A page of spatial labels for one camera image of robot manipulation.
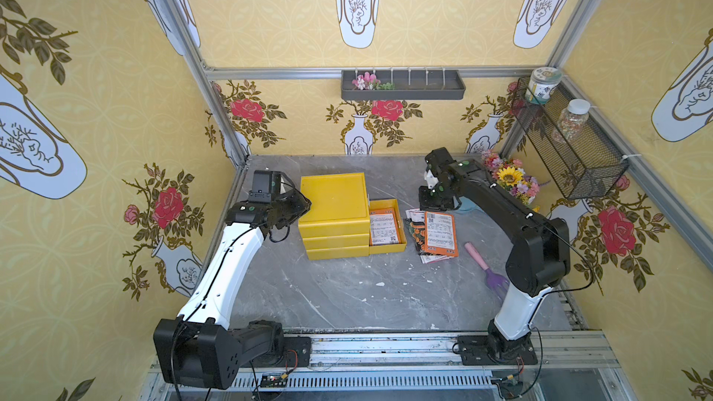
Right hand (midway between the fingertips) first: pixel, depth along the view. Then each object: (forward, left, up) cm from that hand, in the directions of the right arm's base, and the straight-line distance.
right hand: (429, 203), depth 90 cm
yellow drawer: (-11, +14, -12) cm, 21 cm away
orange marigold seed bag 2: (-5, -5, -11) cm, 13 cm away
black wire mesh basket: (+6, -42, +14) cm, 44 cm away
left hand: (-8, +40, +8) cm, 42 cm away
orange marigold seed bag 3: (-1, +3, -11) cm, 12 cm away
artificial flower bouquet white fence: (+7, -25, +7) cm, 27 cm away
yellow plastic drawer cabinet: (-15, +28, +9) cm, 33 cm away
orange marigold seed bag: (-3, +14, -12) cm, 19 cm away
